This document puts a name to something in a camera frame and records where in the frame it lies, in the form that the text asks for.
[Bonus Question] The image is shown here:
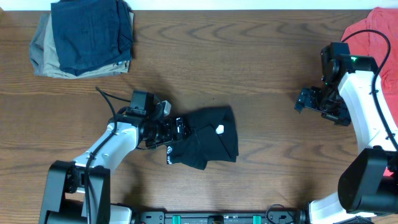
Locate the black t-shirt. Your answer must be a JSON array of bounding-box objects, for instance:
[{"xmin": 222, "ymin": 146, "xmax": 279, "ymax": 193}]
[{"xmin": 167, "ymin": 106, "xmax": 239, "ymax": 170}]

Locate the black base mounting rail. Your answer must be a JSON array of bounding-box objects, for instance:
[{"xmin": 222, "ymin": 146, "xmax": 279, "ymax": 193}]
[{"xmin": 131, "ymin": 204, "xmax": 310, "ymax": 224}]

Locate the folded navy blue garment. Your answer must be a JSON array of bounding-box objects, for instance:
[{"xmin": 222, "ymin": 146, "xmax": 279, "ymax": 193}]
[{"xmin": 51, "ymin": 0, "xmax": 133, "ymax": 76}]

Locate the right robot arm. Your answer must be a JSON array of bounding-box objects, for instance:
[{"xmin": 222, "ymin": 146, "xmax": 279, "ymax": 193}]
[{"xmin": 295, "ymin": 42, "xmax": 397, "ymax": 223}]

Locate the folded grey garment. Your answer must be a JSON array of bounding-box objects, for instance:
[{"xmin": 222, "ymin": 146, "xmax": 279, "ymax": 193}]
[{"xmin": 29, "ymin": 13, "xmax": 50, "ymax": 76}]

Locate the folded beige garment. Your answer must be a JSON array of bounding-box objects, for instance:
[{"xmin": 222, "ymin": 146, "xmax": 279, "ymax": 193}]
[{"xmin": 43, "ymin": 12, "xmax": 134, "ymax": 79}]

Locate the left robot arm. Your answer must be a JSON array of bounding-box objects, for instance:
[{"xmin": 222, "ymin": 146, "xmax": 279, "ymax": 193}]
[{"xmin": 39, "ymin": 90, "xmax": 190, "ymax": 223}]

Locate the red t-shirt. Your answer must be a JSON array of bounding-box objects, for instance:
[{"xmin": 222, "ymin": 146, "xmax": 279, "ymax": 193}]
[{"xmin": 341, "ymin": 6, "xmax": 398, "ymax": 178}]

